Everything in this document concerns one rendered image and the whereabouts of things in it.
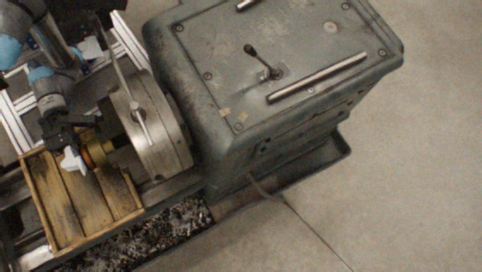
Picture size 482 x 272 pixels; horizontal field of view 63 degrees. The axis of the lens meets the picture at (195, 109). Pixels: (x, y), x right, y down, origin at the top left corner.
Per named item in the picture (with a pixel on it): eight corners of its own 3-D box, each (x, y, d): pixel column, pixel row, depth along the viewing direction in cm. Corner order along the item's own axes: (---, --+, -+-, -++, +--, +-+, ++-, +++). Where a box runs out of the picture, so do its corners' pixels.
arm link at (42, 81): (56, 73, 125) (46, 60, 117) (68, 102, 121) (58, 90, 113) (33, 83, 124) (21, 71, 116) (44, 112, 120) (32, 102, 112)
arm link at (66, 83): (79, 88, 135) (69, 74, 125) (70, 118, 131) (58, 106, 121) (58, 84, 136) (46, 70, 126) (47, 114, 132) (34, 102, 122)
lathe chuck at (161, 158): (140, 93, 132) (127, 55, 102) (183, 176, 125) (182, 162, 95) (116, 104, 131) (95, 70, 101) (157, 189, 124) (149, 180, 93)
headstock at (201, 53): (288, 10, 152) (314, -70, 116) (362, 110, 136) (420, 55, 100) (151, 76, 143) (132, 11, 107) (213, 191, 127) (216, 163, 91)
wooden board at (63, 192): (103, 120, 137) (101, 115, 133) (146, 213, 125) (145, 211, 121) (22, 158, 133) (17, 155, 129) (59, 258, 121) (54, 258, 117)
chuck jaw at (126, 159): (142, 136, 109) (159, 171, 103) (145, 143, 113) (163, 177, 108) (106, 154, 107) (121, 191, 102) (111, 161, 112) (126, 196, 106)
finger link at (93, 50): (88, 67, 92) (72, 37, 85) (111, 57, 93) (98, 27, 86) (91, 75, 90) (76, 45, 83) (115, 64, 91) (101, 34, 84)
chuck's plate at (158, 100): (150, 89, 133) (139, 50, 102) (193, 170, 126) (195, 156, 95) (140, 93, 132) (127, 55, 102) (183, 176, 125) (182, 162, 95)
